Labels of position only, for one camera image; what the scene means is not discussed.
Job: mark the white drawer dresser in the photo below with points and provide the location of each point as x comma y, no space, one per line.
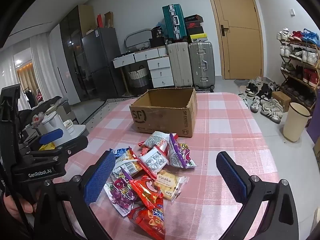
160,65

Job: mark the small red snack packet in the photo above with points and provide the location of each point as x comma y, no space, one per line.
143,151

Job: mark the silver suitcase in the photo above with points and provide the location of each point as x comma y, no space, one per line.
201,65

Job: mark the pile of assorted sneakers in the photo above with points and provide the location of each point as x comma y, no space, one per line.
267,105

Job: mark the dark glass wardrobe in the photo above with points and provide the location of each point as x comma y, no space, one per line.
70,55

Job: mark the dark jacket pile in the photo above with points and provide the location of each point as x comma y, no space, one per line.
27,115

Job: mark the white and red snack packet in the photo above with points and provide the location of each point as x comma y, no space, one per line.
155,140

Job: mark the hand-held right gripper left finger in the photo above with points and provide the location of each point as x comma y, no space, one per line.
100,177

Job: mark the small brown cardboard box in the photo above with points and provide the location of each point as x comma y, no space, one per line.
281,101

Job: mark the orange striped snack packet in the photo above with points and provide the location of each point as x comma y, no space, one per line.
128,166

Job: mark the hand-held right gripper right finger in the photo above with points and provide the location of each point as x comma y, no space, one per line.
232,177

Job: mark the wooden shoe rack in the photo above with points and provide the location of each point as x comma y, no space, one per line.
300,80

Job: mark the teal suitcase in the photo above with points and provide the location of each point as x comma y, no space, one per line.
173,21

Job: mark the brown paper bag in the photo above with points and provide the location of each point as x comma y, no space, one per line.
108,20

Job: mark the shoe rack with shoes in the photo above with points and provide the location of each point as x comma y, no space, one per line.
302,55

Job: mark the black refrigerator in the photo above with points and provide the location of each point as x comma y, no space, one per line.
102,62

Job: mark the blue snack packet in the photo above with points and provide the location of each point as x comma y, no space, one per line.
120,152

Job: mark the red chips packet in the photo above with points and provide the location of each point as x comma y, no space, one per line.
150,220

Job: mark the yellow bread packet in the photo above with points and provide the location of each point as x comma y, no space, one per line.
170,182

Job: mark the purple and white snack packet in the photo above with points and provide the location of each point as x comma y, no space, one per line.
178,152

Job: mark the red shoe box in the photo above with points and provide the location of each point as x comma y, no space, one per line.
193,24

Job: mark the grey oval frame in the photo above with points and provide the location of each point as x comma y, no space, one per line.
135,33

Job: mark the red triangular snack packet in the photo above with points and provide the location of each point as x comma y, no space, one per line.
147,190

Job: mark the white electric kettle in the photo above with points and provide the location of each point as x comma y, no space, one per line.
53,123

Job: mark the purple grape candy packet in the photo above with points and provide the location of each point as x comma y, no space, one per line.
120,192

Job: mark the beige suitcase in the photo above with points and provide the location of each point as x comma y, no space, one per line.
180,65

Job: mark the black printed box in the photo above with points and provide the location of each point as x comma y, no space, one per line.
157,33

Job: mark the printed cardboard box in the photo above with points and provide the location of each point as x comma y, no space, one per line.
317,155

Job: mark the woven storage basket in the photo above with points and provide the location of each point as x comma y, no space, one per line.
138,77

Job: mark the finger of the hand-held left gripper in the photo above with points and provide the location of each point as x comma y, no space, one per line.
51,135
75,143

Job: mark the pink checked tablecloth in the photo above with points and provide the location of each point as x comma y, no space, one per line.
220,130

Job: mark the purple bag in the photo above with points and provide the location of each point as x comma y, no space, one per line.
314,130

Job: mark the white curtain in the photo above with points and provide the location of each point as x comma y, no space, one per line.
42,65

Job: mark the person's left hand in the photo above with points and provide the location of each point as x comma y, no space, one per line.
15,205

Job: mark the cream waste bin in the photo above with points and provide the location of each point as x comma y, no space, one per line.
296,125

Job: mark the yellow shoe box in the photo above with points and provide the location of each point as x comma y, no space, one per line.
198,38

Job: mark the white side table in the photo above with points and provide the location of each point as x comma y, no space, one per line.
78,130

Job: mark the black and white rug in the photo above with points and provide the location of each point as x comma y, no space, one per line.
120,100

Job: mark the small white snack packet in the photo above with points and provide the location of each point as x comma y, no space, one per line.
152,160

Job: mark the grey doormat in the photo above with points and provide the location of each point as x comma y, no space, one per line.
241,83

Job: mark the yellow wooden door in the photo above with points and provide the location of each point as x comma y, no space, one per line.
240,42

